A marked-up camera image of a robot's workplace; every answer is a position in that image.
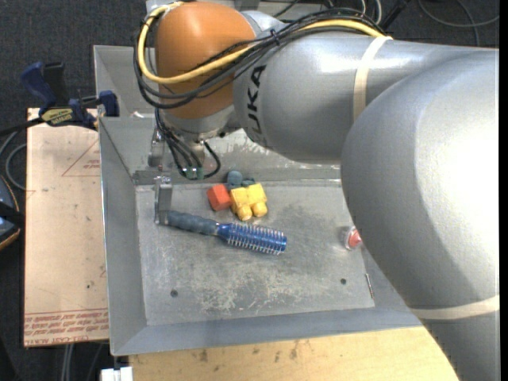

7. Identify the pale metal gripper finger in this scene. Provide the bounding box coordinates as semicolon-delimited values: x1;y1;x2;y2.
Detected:
153;175;175;225

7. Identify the orange-red toy block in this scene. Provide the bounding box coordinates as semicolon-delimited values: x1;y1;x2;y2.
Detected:
206;184;233;213

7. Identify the dark teal toy piece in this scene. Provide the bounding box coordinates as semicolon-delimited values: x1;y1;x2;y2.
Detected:
226;170;256;189

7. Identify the yellow toy block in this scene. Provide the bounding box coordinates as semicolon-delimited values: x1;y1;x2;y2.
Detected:
229;182;269;222

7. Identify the blue round hairbrush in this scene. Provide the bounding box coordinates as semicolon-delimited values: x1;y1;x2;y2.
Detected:
165;209;288;257

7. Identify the grey metal bin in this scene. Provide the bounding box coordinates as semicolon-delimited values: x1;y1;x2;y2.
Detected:
93;44;422;357

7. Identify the brown cardboard board red print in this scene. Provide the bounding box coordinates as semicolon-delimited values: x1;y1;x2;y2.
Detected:
23;107;110;348

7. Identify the clear and red small object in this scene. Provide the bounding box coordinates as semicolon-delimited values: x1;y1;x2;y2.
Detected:
338;225;364;252

